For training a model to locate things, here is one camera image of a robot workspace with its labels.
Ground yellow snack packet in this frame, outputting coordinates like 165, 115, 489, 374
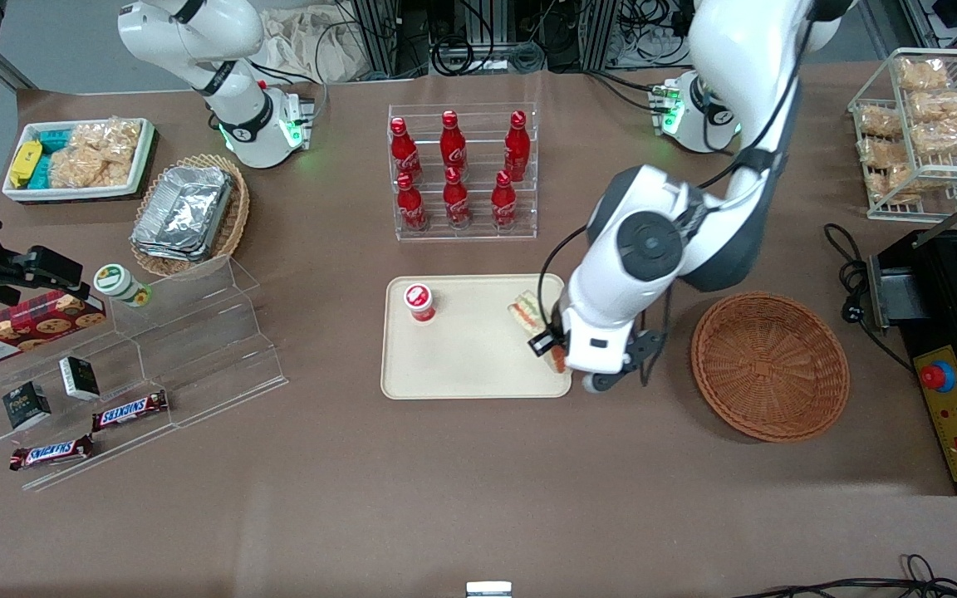
9, 140, 44, 189

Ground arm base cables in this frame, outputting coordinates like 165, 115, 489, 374
248, 56, 330, 127
585, 68, 672, 115

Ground red tartan cookie box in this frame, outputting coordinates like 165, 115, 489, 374
0, 290, 108, 371

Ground beige cloth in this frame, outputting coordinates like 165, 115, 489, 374
256, 7, 381, 85

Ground small black box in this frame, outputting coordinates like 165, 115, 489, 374
58, 356, 102, 402
2, 381, 53, 432

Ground clear acrylic stepped shelf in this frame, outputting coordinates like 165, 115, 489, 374
0, 256, 289, 493

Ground coiled black background cables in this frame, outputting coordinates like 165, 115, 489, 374
430, 0, 547, 77

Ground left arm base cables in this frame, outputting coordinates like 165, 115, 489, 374
585, 68, 672, 115

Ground black sealing machine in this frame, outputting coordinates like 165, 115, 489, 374
864, 178, 957, 497

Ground green lid yogurt cup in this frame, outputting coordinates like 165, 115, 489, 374
93, 263, 154, 309

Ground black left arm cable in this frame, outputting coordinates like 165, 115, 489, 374
537, 17, 807, 335

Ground red emergency stop button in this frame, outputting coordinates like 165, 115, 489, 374
920, 362, 957, 394

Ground black floor cables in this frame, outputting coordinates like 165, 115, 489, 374
732, 554, 957, 598

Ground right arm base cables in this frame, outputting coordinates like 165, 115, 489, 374
248, 56, 330, 127

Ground red cola bottle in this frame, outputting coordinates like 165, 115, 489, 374
389, 117, 424, 183
395, 172, 429, 232
490, 171, 519, 230
503, 110, 532, 183
439, 110, 469, 172
442, 167, 473, 230

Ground beige plastic tray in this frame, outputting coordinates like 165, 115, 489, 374
380, 273, 573, 401

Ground clear bag of crisps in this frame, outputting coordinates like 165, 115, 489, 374
47, 120, 145, 189

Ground wicker basket with foil trays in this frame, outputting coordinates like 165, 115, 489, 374
130, 154, 251, 279

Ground clear acrylic bottle rack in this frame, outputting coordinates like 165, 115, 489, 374
387, 102, 539, 243

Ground aluminium profile frame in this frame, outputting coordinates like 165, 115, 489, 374
580, 0, 622, 72
352, 0, 431, 81

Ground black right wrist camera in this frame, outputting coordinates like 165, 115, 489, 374
0, 198, 86, 310

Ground red lid drink cup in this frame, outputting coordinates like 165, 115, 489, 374
402, 283, 437, 324

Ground white rectangular snack bin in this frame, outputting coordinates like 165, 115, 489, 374
2, 117, 156, 203

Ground triangle sandwich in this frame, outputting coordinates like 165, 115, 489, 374
507, 290, 569, 376

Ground black power cable with plug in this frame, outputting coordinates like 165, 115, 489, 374
824, 223, 916, 372

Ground snickers chocolate bar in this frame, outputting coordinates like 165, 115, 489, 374
9, 434, 96, 473
91, 390, 170, 434

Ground clear bag of fried snacks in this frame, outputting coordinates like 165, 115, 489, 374
857, 136, 911, 173
909, 121, 957, 159
857, 105, 905, 140
866, 164, 921, 205
909, 89, 957, 127
897, 58, 950, 92

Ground stack of foil trays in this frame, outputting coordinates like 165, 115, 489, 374
130, 164, 235, 263

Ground empty round wicker basket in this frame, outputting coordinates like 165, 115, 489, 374
690, 292, 851, 444

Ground white wire rack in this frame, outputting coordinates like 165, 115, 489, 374
847, 47, 957, 223

